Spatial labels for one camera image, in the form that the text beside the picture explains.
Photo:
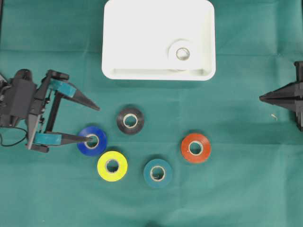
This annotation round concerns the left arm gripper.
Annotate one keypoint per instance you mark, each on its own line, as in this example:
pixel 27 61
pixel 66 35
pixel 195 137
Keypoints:
pixel 24 100

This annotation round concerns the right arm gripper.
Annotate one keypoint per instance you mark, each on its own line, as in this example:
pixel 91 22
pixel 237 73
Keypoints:
pixel 294 89

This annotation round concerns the blue tape roll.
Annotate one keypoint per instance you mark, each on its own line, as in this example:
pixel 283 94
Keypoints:
pixel 101 145

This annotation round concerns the yellow tape roll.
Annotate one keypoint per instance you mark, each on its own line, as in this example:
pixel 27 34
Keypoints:
pixel 103 162

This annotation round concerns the red tape roll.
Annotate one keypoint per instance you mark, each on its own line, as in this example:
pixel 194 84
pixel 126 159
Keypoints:
pixel 204 144

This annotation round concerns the white tape roll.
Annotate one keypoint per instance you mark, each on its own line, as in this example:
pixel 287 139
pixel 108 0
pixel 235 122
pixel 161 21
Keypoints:
pixel 182 55

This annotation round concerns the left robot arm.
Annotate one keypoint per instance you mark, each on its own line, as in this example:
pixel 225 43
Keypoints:
pixel 46 114

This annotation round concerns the black tape roll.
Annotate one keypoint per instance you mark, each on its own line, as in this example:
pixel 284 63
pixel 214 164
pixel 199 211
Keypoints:
pixel 125 112

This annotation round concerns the white plastic case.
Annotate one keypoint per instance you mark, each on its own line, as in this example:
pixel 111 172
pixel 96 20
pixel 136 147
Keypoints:
pixel 138 33

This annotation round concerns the green tape roll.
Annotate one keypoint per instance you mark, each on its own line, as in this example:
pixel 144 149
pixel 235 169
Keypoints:
pixel 157 173

